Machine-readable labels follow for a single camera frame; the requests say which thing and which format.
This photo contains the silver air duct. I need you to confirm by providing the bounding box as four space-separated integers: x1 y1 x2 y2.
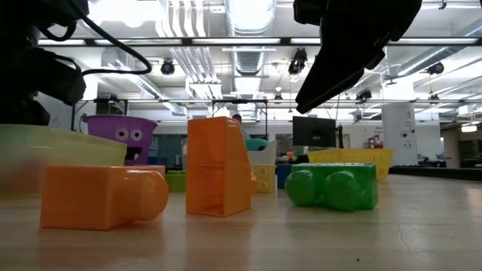
224 0 278 117

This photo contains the lime green duplo brick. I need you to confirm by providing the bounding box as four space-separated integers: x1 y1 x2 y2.
165 169 188 193

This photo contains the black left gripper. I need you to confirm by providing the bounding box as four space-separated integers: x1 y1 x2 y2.
0 44 88 126

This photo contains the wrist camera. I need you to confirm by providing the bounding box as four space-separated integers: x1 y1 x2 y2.
292 0 329 27
33 0 90 28

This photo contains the orange block with stud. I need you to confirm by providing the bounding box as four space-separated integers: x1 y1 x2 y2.
40 165 170 232

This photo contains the black ceiling spotlight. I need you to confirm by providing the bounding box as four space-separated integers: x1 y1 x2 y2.
287 47 310 76
160 59 176 76
427 62 446 76

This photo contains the orange tall block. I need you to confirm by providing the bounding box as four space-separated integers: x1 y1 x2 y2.
185 117 258 219

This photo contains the white plastic bin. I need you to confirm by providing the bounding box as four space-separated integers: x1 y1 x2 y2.
246 139 279 166

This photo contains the pale yellow duplo brick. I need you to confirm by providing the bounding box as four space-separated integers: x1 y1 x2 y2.
251 163 277 194

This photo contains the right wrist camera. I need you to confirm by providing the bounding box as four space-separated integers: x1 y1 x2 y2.
292 0 329 27

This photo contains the black table frame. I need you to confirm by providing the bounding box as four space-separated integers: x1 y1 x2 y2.
387 166 482 181

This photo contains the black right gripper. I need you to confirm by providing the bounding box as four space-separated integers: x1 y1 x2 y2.
295 0 425 115

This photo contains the blue toy block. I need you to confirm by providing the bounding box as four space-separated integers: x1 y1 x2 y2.
276 163 294 190

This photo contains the white column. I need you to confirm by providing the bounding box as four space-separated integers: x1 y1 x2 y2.
381 103 419 167

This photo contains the yellow-green translucent tray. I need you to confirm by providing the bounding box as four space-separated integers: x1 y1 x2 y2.
0 123 128 199

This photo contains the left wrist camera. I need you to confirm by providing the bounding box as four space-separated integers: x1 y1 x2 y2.
33 0 90 28

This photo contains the green two-stud block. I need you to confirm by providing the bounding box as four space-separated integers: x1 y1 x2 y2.
284 162 380 212

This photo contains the person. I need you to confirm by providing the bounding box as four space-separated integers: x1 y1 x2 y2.
232 114 250 140

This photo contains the purple monster face bucket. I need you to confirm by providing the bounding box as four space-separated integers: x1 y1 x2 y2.
81 114 159 167

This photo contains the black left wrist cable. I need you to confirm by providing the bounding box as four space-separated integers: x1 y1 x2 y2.
37 0 154 77

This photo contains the yellow plastic basket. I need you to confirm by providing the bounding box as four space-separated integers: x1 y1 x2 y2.
307 148 395 181

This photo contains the black overhead rig bar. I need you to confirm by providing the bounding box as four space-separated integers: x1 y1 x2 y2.
37 36 482 47

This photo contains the black computer monitor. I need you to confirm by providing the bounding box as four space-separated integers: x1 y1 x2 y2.
292 116 337 148

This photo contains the teal foam die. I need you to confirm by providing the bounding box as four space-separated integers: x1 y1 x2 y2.
244 138 270 152

